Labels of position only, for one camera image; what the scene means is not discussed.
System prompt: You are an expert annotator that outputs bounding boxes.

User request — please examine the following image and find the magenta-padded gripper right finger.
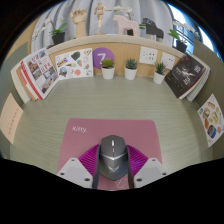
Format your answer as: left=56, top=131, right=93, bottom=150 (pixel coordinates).
left=125, top=143, right=169, bottom=190

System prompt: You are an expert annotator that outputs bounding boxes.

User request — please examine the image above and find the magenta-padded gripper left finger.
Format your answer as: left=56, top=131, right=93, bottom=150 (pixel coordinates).
left=56, top=143, right=102, bottom=190

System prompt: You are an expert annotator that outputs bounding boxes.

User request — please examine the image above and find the grey computer mouse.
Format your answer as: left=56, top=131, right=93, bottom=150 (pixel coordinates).
left=98, top=134, right=129, bottom=182

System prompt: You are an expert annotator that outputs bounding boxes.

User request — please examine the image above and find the pink mouse pad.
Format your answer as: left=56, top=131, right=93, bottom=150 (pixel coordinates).
left=57, top=118, right=163, bottom=192

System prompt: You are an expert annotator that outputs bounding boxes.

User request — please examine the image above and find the beige book with red text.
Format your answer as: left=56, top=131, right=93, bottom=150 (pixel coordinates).
left=0, top=93, right=24, bottom=145

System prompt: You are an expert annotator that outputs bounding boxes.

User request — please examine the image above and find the small succulent in white pot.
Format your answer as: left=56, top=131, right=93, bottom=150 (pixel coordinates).
left=124, top=58, right=139, bottom=81
left=152, top=61, right=167, bottom=85
left=100, top=58, right=116, bottom=80

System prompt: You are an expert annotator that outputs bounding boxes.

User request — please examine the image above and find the black book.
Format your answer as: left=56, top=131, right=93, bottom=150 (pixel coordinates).
left=164, top=53, right=207, bottom=99

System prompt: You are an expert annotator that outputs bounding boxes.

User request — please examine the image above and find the brown book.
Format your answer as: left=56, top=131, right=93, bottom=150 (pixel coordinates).
left=15, top=64, right=36, bottom=102

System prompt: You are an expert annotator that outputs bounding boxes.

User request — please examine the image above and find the white picture-cover book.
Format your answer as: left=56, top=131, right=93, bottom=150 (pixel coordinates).
left=22, top=48, right=60, bottom=99

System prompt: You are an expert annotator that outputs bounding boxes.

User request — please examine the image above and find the white card with stickers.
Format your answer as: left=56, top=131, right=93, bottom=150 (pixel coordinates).
left=54, top=48, right=94, bottom=81

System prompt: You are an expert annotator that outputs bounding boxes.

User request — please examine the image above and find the thick white book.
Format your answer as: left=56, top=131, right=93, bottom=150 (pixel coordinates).
left=10, top=61, right=33, bottom=104

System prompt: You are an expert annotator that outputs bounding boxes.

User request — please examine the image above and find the green desk divider panel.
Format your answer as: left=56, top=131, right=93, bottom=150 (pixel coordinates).
left=0, top=41, right=29, bottom=158
left=193, top=39, right=224, bottom=158

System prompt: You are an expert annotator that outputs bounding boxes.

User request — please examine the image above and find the purple round number sign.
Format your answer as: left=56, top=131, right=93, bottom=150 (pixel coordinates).
left=92, top=47, right=116, bottom=70

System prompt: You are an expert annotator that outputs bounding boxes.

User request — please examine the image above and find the white orchid in black pot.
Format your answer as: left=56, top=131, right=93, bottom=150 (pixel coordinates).
left=167, top=19, right=201, bottom=54
left=31, top=18, right=68, bottom=46

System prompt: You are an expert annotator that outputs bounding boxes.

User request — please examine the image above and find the wooden desk shelf ledge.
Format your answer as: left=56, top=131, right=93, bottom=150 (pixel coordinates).
left=46, top=34, right=194, bottom=79

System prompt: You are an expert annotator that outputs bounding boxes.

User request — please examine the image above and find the black horse figure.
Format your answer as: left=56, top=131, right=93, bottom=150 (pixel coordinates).
left=141, top=18, right=165, bottom=43

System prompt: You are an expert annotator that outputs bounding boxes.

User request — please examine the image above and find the pink horse figure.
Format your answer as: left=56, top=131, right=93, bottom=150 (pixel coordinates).
left=112, top=14, right=141, bottom=37

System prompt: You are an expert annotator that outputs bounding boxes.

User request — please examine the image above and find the wooden hand model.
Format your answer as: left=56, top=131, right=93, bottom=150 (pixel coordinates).
left=69, top=8, right=88, bottom=39

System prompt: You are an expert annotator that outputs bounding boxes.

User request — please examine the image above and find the grey curtain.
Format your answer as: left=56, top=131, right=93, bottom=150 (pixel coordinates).
left=31, top=0, right=176, bottom=46

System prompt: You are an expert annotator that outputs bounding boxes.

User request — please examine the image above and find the window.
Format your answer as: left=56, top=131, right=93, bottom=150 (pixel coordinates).
left=166, top=3, right=214, bottom=51

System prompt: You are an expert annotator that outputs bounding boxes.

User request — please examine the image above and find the wooden mannequin figure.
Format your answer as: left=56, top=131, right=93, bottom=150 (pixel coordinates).
left=93, top=1, right=113, bottom=36

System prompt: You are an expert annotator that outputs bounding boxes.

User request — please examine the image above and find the white orchid plant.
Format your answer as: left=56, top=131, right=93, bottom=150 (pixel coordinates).
left=113, top=4, right=134, bottom=21

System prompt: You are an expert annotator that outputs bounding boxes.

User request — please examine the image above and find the white wall socket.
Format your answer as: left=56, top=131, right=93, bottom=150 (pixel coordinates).
left=138, top=46, right=159, bottom=66
left=160, top=51, right=177, bottom=70

